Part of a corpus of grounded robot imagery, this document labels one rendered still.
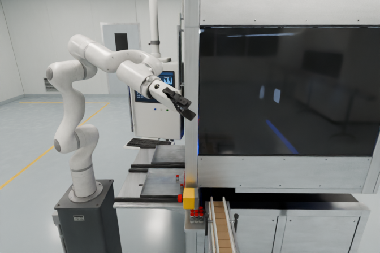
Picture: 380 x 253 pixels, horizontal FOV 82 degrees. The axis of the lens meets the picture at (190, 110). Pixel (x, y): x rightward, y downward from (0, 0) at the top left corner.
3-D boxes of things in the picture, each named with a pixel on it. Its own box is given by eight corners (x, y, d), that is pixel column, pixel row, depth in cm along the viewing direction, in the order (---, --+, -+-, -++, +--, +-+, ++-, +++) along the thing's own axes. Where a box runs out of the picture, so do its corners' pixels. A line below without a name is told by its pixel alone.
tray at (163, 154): (197, 148, 180) (197, 144, 179) (198, 166, 156) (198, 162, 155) (156, 148, 181) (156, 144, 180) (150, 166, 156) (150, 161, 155)
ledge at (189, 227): (211, 212, 117) (211, 209, 117) (212, 232, 105) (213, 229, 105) (185, 212, 118) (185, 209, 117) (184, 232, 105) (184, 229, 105)
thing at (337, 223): (253, 155, 340) (259, 101, 312) (336, 315, 145) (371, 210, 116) (189, 155, 341) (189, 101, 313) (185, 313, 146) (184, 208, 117)
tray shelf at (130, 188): (197, 148, 186) (197, 145, 185) (199, 209, 119) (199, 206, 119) (141, 147, 186) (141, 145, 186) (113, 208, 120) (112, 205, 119)
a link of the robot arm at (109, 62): (118, 49, 100) (167, 75, 88) (88, 66, 92) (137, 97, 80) (112, 31, 93) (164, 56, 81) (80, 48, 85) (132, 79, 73)
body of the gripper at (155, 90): (155, 72, 73) (180, 87, 69) (163, 87, 82) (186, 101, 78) (141, 88, 71) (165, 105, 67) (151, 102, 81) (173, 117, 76)
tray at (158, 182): (198, 173, 148) (198, 168, 147) (199, 200, 123) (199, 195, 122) (149, 172, 148) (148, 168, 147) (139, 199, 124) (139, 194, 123)
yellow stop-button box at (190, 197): (197, 199, 113) (197, 187, 111) (198, 209, 106) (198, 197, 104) (183, 199, 113) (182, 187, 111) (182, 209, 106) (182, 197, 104)
